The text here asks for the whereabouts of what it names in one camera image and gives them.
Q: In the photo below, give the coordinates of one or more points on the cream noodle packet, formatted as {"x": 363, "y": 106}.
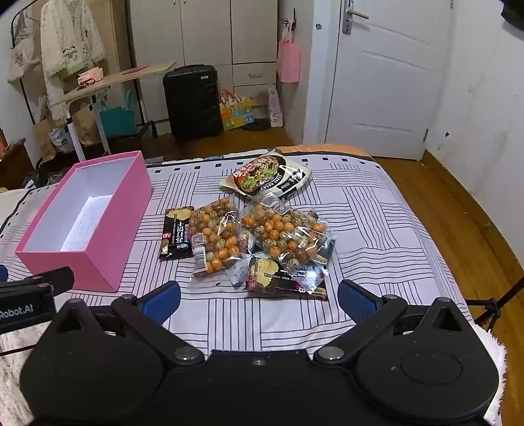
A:
{"x": 266, "y": 174}

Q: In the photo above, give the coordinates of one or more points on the black clothes rack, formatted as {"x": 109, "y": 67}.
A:
{"x": 140, "y": 104}

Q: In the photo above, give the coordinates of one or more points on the white patterned bag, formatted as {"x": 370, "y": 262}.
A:
{"x": 61, "y": 137}

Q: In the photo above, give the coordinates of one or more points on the colourful box in background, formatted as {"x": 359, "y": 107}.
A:
{"x": 237, "y": 116}

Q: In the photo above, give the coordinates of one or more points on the small black snack bar packet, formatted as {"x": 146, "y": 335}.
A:
{"x": 178, "y": 237}

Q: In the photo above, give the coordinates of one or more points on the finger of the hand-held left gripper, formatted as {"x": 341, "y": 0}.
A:
{"x": 51, "y": 279}

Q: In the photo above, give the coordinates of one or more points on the black tripod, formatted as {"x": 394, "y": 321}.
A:
{"x": 491, "y": 307}

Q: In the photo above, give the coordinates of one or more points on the white fluffy blanket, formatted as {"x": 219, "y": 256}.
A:
{"x": 14, "y": 381}
{"x": 493, "y": 368}

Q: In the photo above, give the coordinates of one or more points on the white knitted cardigan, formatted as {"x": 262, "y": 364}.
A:
{"x": 69, "y": 41}

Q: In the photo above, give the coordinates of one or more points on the pink paper sheet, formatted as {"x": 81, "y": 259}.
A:
{"x": 137, "y": 69}

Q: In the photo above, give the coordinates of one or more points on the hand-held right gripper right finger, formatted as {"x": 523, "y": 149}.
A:
{"x": 356, "y": 301}

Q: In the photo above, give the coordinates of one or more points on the black hanging object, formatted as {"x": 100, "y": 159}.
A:
{"x": 513, "y": 10}

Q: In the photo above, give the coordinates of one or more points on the white plastic bag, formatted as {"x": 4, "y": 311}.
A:
{"x": 275, "y": 106}

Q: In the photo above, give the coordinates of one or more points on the striped bed blanket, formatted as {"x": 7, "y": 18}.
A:
{"x": 389, "y": 229}

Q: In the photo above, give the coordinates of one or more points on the black cabinet in background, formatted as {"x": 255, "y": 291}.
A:
{"x": 192, "y": 102}

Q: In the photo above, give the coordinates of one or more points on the wooden folding table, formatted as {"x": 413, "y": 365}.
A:
{"x": 123, "y": 78}

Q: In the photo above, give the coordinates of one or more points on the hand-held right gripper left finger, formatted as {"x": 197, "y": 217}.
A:
{"x": 163, "y": 297}

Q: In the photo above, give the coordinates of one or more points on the black wall hook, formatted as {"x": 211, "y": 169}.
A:
{"x": 291, "y": 22}

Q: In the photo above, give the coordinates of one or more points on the clear bag of orange balls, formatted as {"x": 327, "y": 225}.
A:
{"x": 282, "y": 233}
{"x": 217, "y": 237}

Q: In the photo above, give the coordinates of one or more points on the black round plate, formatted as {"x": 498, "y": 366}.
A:
{"x": 256, "y": 124}

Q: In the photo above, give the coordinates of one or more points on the teal shopping bag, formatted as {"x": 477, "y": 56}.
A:
{"x": 118, "y": 121}

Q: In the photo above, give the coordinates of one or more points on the dark wooden cabinet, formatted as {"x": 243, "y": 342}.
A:
{"x": 14, "y": 164}

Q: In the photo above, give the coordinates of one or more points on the pink paper bag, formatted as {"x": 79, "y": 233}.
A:
{"x": 288, "y": 61}

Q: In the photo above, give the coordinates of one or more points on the white wardrobe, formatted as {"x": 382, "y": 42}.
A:
{"x": 254, "y": 32}

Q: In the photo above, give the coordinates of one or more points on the pink cardboard box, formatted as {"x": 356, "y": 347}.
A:
{"x": 118, "y": 241}

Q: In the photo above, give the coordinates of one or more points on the black cracker packet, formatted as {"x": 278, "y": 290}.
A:
{"x": 278, "y": 282}

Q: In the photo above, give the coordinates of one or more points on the pink tissue box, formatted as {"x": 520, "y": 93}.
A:
{"x": 90, "y": 75}

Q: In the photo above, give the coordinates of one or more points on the beige tote bag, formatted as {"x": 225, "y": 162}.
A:
{"x": 22, "y": 57}

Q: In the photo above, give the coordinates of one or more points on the silver snack packet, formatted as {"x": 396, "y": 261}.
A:
{"x": 239, "y": 274}

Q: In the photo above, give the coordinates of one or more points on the white door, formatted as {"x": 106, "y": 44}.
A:
{"x": 389, "y": 82}

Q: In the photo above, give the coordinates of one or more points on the brown paper bag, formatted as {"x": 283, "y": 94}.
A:
{"x": 86, "y": 127}
{"x": 43, "y": 139}

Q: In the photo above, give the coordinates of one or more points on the orange bed sheet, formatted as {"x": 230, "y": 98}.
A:
{"x": 327, "y": 148}

